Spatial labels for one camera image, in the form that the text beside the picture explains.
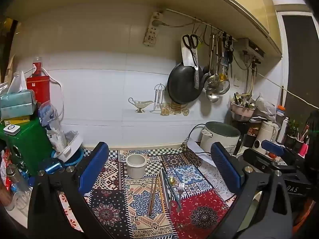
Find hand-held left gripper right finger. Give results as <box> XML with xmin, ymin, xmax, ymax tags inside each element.
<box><xmin>206</xmin><ymin>142</ymin><xmax>292</xmax><ymax>239</ymax></box>

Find white power strip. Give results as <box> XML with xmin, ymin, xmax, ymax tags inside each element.
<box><xmin>143</xmin><ymin>11</ymin><xmax>163</xmax><ymax>48</ymax></box>

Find black power cable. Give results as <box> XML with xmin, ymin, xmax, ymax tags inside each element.
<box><xmin>186</xmin><ymin>123</ymin><xmax>212</xmax><ymax>155</ymax></box>

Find gold spoon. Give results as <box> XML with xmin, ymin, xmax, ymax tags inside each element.
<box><xmin>169</xmin><ymin>176</ymin><xmax>179</xmax><ymax>201</ymax></box>

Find dark green chopstick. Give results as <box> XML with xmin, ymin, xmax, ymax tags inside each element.
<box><xmin>163</xmin><ymin>170</ymin><xmax>180</xmax><ymax>205</ymax></box>
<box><xmin>164</xmin><ymin>170</ymin><xmax>182</xmax><ymax>212</ymax></box>

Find silver fork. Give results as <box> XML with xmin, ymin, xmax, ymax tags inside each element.
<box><xmin>176</xmin><ymin>182</ymin><xmax>185</xmax><ymax>201</ymax></box>

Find black wok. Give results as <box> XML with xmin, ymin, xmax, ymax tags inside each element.
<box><xmin>167</xmin><ymin>63</ymin><xmax>203</xmax><ymax>104</ymax></box>

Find wall mounted water heater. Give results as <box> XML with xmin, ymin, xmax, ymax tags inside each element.
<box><xmin>237</xmin><ymin>37</ymin><xmax>266</xmax><ymax>58</ymax></box>

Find blue basin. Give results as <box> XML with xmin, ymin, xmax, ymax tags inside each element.
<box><xmin>51</xmin><ymin>148</ymin><xmax>85</xmax><ymax>166</ymax></box>

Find slotted steel spoon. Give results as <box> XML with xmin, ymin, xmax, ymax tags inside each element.
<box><xmin>204</xmin><ymin>33</ymin><xmax>221</xmax><ymax>90</ymax></box>

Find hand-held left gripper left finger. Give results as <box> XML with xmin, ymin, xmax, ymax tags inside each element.
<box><xmin>27</xmin><ymin>141</ymin><xmax>120</xmax><ymax>239</ymax></box>

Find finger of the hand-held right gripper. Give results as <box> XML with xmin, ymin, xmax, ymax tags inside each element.
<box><xmin>261</xmin><ymin>140</ymin><xmax>286</xmax><ymax>157</ymax></box>
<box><xmin>243</xmin><ymin>148</ymin><xmax>297</xmax><ymax>173</ymax></box>

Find red labelled bottle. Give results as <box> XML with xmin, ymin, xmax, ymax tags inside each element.
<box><xmin>32</xmin><ymin>56</ymin><xmax>43</xmax><ymax>78</ymax></box>

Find cutlery stand wall sticker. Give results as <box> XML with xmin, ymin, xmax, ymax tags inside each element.
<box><xmin>150</xmin><ymin>83</ymin><xmax>166</xmax><ymax>114</ymax></box>

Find white plastic bag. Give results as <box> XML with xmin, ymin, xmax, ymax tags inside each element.
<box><xmin>254</xmin><ymin>97</ymin><xmax>278</xmax><ymax>123</ymax></box>

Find green tin box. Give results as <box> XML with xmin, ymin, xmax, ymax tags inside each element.
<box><xmin>0</xmin><ymin>118</ymin><xmax>54</xmax><ymax>178</ymax></box>

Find steel ladle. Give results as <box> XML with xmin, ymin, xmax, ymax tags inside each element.
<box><xmin>206</xmin><ymin>35</ymin><xmax>220</xmax><ymax>103</ymax></box>

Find pink utensil basket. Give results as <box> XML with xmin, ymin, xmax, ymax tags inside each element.
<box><xmin>230</xmin><ymin>93</ymin><xmax>258</xmax><ymax>122</ymax></box>

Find red box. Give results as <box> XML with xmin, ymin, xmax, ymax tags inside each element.
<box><xmin>26</xmin><ymin>75</ymin><xmax>50</xmax><ymax>105</ymax></box>

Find taut beige string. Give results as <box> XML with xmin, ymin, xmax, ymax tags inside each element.
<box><xmin>256</xmin><ymin>72</ymin><xmax>319</xmax><ymax>109</ymax></box>

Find black handled scissors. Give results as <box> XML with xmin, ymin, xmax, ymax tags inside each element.
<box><xmin>182</xmin><ymin>34</ymin><xmax>200</xmax><ymax>64</ymax></box>
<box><xmin>181</xmin><ymin>40</ymin><xmax>204</xmax><ymax>90</ymax></box>

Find small potted plant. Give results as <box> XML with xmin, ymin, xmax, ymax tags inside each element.
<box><xmin>285</xmin><ymin>119</ymin><xmax>301</xmax><ymax>148</ymax></box>

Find black handled knife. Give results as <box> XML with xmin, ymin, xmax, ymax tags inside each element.
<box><xmin>227</xmin><ymin>38</ymin><xmax>235</xmax><ymax>78</ymax></box>

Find teal tissue pack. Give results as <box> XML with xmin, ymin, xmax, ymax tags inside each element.
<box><xmin>0</xmin><ymin>71</ymin><xmax>38</xmax><ymax>119</ymax></box>

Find yellow box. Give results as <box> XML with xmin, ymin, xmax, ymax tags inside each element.
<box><xmin>0</xmin><ymin>115</ymin><xmax>32</xmax><ymax>125</ymax></box>

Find small white square device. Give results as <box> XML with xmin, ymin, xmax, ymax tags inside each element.
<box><xmin>3</xmin><ymin>124</ymin><xmax>21</xmax><ymax>136</ymax></box>

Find clear glass jar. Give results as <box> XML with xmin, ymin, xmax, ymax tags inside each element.
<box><xmin>4</xmin><ymin>190</ymin><xmax>32</xmax><ymax>212</ymax></box>

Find white bottle orange cap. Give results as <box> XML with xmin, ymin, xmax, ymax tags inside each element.
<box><xmin>276</xmin><ymin>106</ymin><xmax>289</xmax><ymax>143</ymax></box>

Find white electric kettle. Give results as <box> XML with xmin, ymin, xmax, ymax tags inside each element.
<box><xmin>252</xmin><ymin>120</ymin><xmax>280</xmax><ymax>155</ymax></box>

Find white plastic bowl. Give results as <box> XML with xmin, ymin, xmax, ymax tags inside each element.
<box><xmin>53</xmin><ymin>130</ymin><xmax>83</xmax><ymax>164</ymax></box>

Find clear bag of flour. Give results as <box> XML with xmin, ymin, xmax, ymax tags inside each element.
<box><xmin>38</xmin><ymin>101</ymin><xmax>67</xmax><ymax>155</ymax></box>

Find metal hanging rail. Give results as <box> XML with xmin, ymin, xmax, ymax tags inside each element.
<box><xmin>164</xmin><ymin>8</ymin><xmax>238</xmax><ymax>42</ymax></box>

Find glass mugs wall sticker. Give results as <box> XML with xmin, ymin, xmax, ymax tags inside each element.
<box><xmin>160</xmin><ymin>102</ymin><xmax>190</xmax><ymax>116</ymax></box>

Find white cooking pot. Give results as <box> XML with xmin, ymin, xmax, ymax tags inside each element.
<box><xmin>200</xmin><ymin>121</ymin><xmax>241</xmax><ymax>155</ymax></box>

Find gravy boat wall sticker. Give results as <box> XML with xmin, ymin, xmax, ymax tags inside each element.
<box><xmin>128</xmin><ymin>97</ymin><xmax>154</xmax><ymax>114</ymax></box>

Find glass bottle metal cap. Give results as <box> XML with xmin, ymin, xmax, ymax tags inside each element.
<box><xmin>5</xmin><ymin>164</ymin><xmax>29</xmax><ymax>197</ymax></box>

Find white ceramic cup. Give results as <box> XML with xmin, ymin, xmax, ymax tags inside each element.
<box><xmin>125</xmin><ymin>154</ymin><xmax>147</xmax><ymax>180</ymax></box>

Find white cable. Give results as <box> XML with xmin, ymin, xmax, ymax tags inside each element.
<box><xmin>24</xmin><ymin>66</ymin><xmax>66</xmax><ymax>120</ymax></box>

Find patterned table mat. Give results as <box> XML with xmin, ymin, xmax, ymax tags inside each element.
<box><xmin>56</xmin><ymin>147</ymin><xmax>240</xmax><ymax>239</ymax></box>

